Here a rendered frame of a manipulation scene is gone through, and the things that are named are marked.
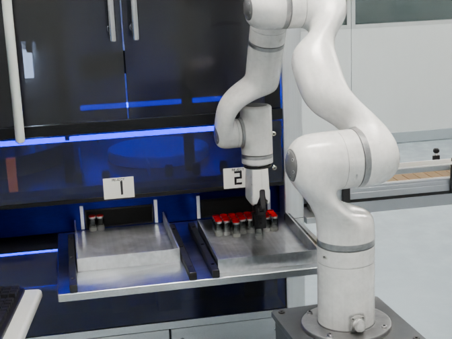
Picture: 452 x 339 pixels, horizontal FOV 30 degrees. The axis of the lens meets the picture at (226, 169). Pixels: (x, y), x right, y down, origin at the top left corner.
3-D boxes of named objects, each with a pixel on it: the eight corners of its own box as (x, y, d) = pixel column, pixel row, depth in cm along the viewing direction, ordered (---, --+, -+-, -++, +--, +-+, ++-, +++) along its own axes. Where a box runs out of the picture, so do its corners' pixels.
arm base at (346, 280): (407, 337, 173) (408, 251, 169) (319, 350, 169) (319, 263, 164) (368, 303, 191) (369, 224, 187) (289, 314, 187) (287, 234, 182)
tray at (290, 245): (198, 231, 240) (197, 219, 239) (286, 223, 244) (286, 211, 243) (218, 273, 207) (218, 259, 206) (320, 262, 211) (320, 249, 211)
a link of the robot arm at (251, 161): (238, 151, 228) (238, 161, 229) (245, 157, 220) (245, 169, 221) (268, 148, 230) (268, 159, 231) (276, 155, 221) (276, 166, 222)
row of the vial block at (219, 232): (214, 235, 236) (214, 218, 234) (277, 229, 239) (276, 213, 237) (216, 237, 233) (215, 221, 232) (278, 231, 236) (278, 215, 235)
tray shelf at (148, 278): (58, 239, 244) (57, 233, 243) (292, 216, 256) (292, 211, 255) (58, 302, 198) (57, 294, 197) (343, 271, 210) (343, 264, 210)
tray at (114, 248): (74, 231, 244) (74, 220, 243) (164, 222, 249) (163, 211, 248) (77, 272, 212) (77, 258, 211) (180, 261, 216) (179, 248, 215)
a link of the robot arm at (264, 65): (227, 52, 201) (218, 157, 219) (290, 47, 206) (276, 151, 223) (216, 35, 208) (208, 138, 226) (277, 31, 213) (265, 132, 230)
